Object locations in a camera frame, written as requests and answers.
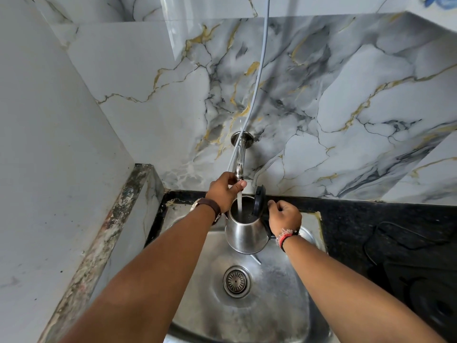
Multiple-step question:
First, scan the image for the chrome wall tap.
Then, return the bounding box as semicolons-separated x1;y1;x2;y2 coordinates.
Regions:
230;131;255;181

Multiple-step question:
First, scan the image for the stainless steel kettle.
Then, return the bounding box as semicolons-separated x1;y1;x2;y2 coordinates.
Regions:
224;184;274;255

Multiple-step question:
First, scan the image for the stainless steel sink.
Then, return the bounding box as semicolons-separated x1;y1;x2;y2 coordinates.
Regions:
159;203;340;343

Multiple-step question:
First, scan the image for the person's left forearm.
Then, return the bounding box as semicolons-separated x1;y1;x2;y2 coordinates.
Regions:
59;207;217;343

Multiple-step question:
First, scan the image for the person's right hand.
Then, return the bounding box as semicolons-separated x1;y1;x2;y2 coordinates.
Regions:
268;200;303;238

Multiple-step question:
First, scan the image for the black kettle tray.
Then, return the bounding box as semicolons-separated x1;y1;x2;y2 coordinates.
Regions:
384;260;457;340

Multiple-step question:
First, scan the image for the metal sink drain strainer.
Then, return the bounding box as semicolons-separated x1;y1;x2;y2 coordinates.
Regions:
223;266;252;299

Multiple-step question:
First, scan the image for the black power cable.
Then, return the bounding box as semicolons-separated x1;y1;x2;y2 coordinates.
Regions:
364;221;450;268

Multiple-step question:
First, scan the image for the person's right forearm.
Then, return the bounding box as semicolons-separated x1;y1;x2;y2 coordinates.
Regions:
284;235;447;343

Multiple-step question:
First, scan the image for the thin clear hose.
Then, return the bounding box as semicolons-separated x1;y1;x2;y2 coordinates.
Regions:
227;0;271;265

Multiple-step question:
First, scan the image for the brown strap wristwatch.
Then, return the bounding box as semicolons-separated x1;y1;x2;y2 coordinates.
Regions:
189;198;222;225

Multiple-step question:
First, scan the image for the red and white bead bracelet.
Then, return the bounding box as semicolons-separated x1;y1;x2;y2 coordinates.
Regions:
275;228;300;252

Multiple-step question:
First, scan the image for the person's left hand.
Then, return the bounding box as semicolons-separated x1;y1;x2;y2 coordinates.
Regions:
205;171;248;214

